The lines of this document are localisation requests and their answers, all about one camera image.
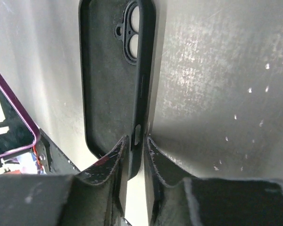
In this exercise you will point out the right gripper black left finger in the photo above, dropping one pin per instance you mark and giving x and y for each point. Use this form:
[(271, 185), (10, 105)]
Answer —
[(94, 197)]

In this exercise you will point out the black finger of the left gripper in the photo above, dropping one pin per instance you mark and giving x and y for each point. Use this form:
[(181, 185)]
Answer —
[(53, 160)]

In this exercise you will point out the purple smartphone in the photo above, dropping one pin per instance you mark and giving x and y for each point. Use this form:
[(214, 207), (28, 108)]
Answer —
[(18, 132)]

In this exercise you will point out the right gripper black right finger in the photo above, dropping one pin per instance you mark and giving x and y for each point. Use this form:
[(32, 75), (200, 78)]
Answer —
[(178, 198)]

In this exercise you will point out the black phone case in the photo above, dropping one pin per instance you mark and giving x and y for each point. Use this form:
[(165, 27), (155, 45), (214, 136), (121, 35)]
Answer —
[(116, 39)]

